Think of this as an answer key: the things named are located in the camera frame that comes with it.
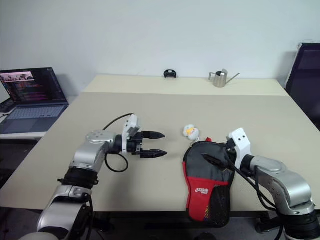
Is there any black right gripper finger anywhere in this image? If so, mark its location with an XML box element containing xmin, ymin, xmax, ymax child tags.
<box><xmin>201</xmin><ymin>153</ymin><xmax>227</xmax><ymax>170</ymax></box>

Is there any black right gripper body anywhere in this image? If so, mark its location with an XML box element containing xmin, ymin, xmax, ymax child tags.
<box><xmin>224</xmin><ymin>141</ymin><xmax>237</xmax><ymax>166</ymax></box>

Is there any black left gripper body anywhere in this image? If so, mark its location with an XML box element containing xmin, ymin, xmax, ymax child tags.
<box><xmin>126</xmin><ymin>131</ymin><xmax>146</xmax><ymax>160</ymax></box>

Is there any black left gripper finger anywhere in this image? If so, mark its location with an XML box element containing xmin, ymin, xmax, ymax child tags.
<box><xmin>139</xmin><ymin>149</ymin><xmax>168</xmax><ymax>160</ymax></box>
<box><xmin>142</xmin><ymin>130</ymin><xmax>166</xmax><ymax>140</ymax></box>

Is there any black red paddle case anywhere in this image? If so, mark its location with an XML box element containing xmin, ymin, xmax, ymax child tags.
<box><xmin>181</xmin><ymin>136</ymin><xmax>236</xmax><ymax>229</ymax></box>

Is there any steel watering can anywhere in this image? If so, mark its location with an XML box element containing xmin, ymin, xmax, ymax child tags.
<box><xmin>208</xmin><ymin>68</ymin><xmax>241</xmax><ymax>88</ymax></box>

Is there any black office chair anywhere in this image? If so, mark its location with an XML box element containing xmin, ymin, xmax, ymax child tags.
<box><xmin>284</xmin><ymin>42</ymin><xmax>320</xmax><ymax>121</ymax></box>

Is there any grey open laptop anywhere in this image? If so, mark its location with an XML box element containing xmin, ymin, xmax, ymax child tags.
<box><xmin>0</xmin><ymin>67</ymin><xmax>70</xmax><ymax>134</ymax></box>

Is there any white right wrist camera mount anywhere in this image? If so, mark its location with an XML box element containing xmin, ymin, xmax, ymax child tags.
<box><xmin>226</xmin><ymin>127</ymin><xmax>252</xmax><ymax>168</ymax></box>

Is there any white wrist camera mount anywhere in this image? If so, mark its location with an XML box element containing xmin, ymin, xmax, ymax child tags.
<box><xmin>226</xmin><ymin>127</ymin><xmax>252</xmax><ymax>168</ymax></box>
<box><xmin>121</xmin><ymin>114</ymin><xmax>141</xmax><ymax>154</ymax></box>

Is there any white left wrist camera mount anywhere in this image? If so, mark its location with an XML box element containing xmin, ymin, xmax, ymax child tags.
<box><xmin>121</xmin><ymin>114</ymin><xmax>141</xmax><ymax>154</ymax></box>

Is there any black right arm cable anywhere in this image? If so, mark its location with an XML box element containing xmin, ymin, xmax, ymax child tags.
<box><xmin>224</xmin><ymin>148</ymin><xmax>278</xmax><ymax>211</ymax></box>

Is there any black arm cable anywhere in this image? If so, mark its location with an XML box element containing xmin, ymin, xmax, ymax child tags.
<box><xmin>102</xmin><ymin>112</ymin><xmax>134</xmax><ymax>173</ymax></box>
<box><xmin>224</xmin><ymin>148</ymin><xmax>278</xmax><ymax>211</ymax></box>

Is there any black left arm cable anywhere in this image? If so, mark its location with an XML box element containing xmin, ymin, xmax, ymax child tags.
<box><xmin>102</xmin><ymin>112</ymin><xmax>134</xmax><ymax>173</ymax></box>

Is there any white plush keychain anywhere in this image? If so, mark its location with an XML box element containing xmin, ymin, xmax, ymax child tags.
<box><xmin>182</xmin><ymin>124</ymin><xmax>201</xmax><ymax>145</ymax></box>

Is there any black table frame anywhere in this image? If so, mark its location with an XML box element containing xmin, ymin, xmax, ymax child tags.
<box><xmin>92</xmin><ymin>212</ymin><xmax>283</xmax><ymax>233</ymax></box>

